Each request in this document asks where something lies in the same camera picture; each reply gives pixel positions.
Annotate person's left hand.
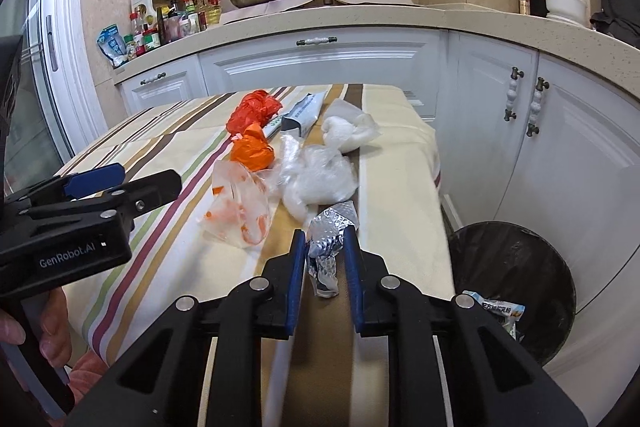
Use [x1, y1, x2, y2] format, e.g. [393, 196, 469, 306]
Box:
[1, 288, 109, 411]

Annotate white tissue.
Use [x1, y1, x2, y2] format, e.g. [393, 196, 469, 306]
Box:
[321, 98, 381, 154]

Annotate black round trash bin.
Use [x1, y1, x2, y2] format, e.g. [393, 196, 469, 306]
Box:
[448, 221, 576, 365]

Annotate left cabinet door handle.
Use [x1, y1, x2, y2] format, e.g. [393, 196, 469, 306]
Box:
[503, 66, 524, 122]

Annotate white stacked bowls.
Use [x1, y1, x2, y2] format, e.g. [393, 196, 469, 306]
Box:
[546, 0, 588, 26]

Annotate blue snack bag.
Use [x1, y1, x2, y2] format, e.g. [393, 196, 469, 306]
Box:
[96, 24, 128, 68]

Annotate drawer handle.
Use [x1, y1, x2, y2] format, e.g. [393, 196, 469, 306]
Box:
[296, 36, 338, 46]
[140, 72, 166, 86]

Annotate clear bag with orange bits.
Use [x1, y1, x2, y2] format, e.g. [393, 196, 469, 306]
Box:
[200, 160, 271, 248]

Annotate right cabinet door handle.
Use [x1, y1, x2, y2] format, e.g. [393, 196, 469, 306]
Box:
[526, 77, 550, 138]

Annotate clear plastic bag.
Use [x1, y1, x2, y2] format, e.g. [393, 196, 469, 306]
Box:
[276, 132, 358, 225]

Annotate striped beige tablecloth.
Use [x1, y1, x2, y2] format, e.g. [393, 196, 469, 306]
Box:
[64, 84, 454, 426]

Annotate small orange plastic bag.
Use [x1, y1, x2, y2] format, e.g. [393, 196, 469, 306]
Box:
[230, 122, 274, 172]

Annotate red plastic bag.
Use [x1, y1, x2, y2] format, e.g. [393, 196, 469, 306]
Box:
[226, 90, 282, 134]

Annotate cabinet door handle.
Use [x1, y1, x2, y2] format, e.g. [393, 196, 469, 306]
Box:
[526, 77, 550, 138]
[503, 66, 524, 122]

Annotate condiment rack with bottles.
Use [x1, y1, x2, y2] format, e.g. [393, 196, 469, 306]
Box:
[124, 0, 221, 61]

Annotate white thin tube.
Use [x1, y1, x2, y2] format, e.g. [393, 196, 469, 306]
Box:
[262, 115, 283, 141]

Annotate white grey tube package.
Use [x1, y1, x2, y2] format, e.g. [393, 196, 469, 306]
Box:
[281, 91, 326, 139]

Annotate snack wrapper in bin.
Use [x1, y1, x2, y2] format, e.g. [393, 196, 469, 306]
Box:
[462, 291, 526, 340]

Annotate silver foil wrapper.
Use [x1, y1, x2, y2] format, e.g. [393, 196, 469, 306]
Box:
[307, 200, 359, 299]

